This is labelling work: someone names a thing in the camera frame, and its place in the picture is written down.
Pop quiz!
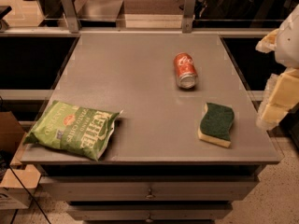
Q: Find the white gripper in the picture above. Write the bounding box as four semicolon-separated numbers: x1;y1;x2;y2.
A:
255;5;299;130

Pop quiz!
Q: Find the green and yellow sponge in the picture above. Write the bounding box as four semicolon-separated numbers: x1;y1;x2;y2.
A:
197;103;235;147

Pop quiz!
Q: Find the red soda can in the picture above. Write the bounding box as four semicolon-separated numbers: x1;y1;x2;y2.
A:
173;52;197;89

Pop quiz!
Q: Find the grey cabinet upper drawer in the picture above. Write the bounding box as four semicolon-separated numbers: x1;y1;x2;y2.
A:
40;176;259;202

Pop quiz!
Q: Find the grey cabinet drawer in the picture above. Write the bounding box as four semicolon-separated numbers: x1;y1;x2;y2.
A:
40;176;259;202
67;202;232;222

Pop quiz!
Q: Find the green kettle chips bag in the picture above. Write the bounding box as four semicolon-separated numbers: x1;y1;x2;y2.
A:
24;101;120;161

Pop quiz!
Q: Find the grey cabinet lower drawer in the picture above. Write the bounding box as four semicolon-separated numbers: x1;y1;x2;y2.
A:
67;202;232;222

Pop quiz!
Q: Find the cardboard box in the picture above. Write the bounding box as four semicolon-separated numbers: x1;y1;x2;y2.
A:
0;112;41;210

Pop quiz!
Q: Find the right metal bracket post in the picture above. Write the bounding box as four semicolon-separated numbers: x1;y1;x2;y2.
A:
181;0;196;33

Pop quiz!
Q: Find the metal bracket post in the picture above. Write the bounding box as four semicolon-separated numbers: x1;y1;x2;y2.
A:
181;0;196;33
61;0;79;33

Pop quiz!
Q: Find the left metal bracket post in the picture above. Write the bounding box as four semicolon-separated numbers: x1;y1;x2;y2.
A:
61;0;79;33

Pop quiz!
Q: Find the black cable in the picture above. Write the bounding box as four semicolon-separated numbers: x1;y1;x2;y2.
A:
0;154;52;224

